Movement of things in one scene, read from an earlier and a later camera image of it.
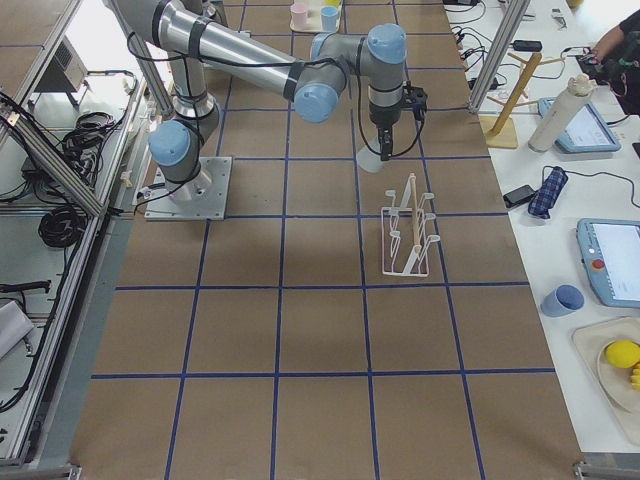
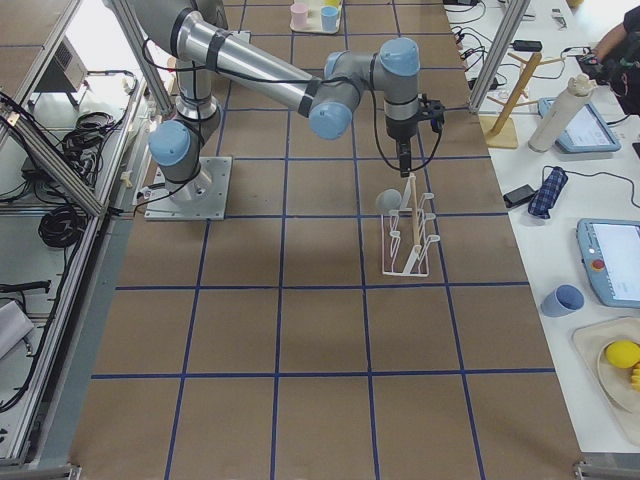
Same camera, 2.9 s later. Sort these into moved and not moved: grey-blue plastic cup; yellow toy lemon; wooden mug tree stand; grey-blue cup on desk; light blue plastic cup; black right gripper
Moved: grey-blue plastic cup; black right gripper
Not moved: light blue plastic cup; yellow toy lemon; grey-blue cup on desk; wooden mug tree stand
